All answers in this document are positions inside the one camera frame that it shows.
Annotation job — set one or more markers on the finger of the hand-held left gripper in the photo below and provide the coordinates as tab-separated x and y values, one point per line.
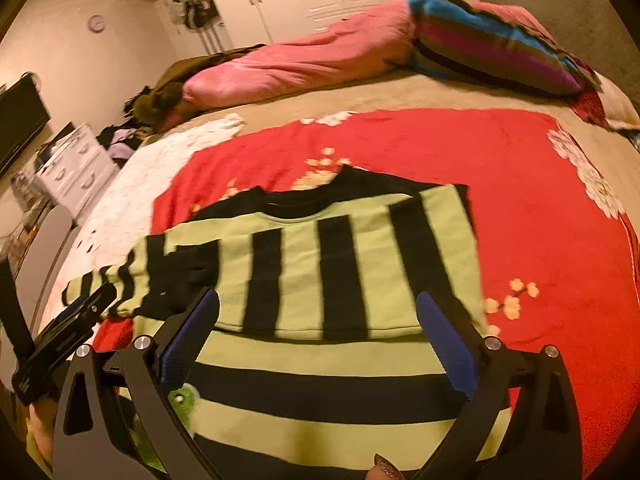
80	312

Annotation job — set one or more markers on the green black striped sweater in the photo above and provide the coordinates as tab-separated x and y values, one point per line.
350	240

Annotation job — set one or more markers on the black television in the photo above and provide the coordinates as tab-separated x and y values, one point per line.
20	120

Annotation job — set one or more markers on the pink duvet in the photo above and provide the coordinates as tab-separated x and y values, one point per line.
300	60

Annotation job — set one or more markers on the white rounded panel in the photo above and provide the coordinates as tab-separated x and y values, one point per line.
50	240

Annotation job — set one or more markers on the person's right hand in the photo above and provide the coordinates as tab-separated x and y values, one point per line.
382	467

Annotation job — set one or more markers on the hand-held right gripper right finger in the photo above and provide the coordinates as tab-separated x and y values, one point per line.
445	340

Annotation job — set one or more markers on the multicolour striped pillow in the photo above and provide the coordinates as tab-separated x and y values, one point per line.
480	45

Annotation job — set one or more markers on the round wall clock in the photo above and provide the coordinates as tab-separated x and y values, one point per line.
96	23

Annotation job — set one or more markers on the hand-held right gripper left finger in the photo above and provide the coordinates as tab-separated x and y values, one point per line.
192	330

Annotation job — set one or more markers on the red floral blanket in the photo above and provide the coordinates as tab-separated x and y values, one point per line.
500	185

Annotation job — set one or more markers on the white drawer unit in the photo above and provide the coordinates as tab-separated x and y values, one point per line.
75	160

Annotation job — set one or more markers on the pile of clothes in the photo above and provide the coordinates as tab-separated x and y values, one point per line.
120	142

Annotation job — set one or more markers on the brown cloth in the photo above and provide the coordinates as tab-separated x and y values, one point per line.
160	100

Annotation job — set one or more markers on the hanging bags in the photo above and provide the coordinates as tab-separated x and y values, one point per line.
195	7

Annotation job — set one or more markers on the grey headboard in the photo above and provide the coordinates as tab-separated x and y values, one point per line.
575	5

